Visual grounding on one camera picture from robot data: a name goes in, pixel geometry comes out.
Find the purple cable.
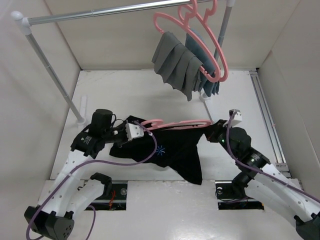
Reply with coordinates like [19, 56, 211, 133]
[224, 112, 320, 203]
[24, 121, 159, 240]

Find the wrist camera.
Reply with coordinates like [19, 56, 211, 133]
[125, 123, 145, 142]
[228, 109, 243, 127]

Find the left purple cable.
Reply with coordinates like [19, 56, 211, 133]
[24, 121, 159, 240]

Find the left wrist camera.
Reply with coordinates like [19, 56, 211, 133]
[125, 123, 145, 142]

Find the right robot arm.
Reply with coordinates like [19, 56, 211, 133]
[205, 120, 320, 240]

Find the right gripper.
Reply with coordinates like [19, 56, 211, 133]
[202, 118, 238, 159]

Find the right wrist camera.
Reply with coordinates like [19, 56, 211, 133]
[228, 109, 243, 127]

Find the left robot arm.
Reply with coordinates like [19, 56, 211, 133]
[24, 109, 144, 240]

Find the metal clothes rack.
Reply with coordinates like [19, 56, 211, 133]
[10, 0, 237, 126]

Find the blue t shirt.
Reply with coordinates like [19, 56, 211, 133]
[185, 33, 220, 97]

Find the black t shirt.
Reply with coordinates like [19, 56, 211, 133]
[109, 115, 212, 185]

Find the grey t shirt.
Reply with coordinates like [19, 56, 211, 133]
[151, 31, 203, 101]

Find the pink hanger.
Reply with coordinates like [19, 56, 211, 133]
[153, 8, 229, 83]
[140, 119, 213, 131]
[177, 0, 229, 83]

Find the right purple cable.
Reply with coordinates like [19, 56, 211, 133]
[224, 112, 320, 203]

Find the aluminium rail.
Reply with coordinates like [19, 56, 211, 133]
[249, 70, 292, 179]

